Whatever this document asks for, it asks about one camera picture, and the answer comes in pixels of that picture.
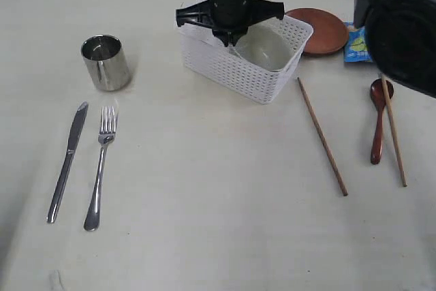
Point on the silver foil packet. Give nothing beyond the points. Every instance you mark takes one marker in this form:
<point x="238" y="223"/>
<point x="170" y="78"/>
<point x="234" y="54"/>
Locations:
<point x="106" y="63"/>

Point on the red wooden spoon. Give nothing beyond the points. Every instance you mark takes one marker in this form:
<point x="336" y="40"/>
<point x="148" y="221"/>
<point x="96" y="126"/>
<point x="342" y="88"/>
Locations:
<point x="378" y="98"/>

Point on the blue snack packet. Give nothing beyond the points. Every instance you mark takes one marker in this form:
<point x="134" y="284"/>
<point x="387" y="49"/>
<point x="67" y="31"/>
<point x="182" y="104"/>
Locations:
<point x="356" y="49"/>

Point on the grey ceramic bowl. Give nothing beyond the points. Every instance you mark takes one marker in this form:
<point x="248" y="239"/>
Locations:
<point x="264" y="48"/>

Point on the white perforated plastic basket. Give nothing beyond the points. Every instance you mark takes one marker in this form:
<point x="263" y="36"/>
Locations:
<point x="205" y="54"/>

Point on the silver table knife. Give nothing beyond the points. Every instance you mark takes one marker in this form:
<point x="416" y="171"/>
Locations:
<point x="72" y="143"/>

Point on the silver spoon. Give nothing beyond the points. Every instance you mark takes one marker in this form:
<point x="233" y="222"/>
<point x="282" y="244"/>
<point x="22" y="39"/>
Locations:
<point x="107" y="133"/>

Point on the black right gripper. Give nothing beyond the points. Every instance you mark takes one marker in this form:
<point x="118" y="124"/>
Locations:
<point x="229" y="19"/>

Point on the wooden chopstick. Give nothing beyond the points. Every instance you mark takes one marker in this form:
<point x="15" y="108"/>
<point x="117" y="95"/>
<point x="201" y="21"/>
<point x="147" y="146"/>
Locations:
<point x="393" y="131"/>
<point x="320" y="133"/>

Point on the brown round plate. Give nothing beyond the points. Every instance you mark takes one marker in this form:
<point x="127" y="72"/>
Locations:
<point x="330" y="34"/>

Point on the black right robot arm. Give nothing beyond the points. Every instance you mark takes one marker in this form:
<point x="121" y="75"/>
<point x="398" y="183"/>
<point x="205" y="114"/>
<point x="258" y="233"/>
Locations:
<point x="400" y="34"/>

